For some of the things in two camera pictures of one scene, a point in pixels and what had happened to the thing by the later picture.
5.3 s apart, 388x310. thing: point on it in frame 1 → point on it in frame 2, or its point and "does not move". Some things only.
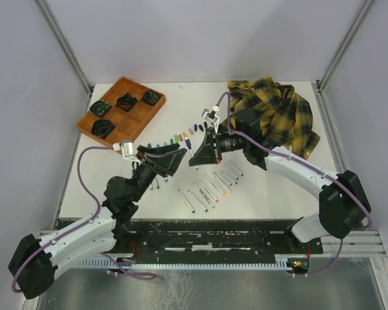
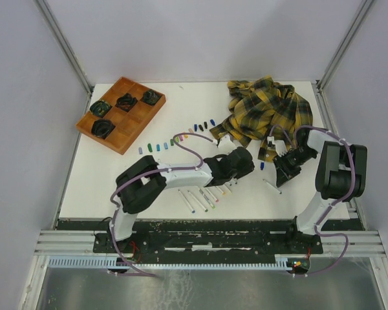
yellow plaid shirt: [286, 119] does not move
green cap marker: [206, 210] does not move
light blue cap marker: [193, 211] does not move
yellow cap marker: [215, 185] → [227, 188]
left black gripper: [157, 165] → [249, 168]
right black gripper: [205, 155] → [283, 172]
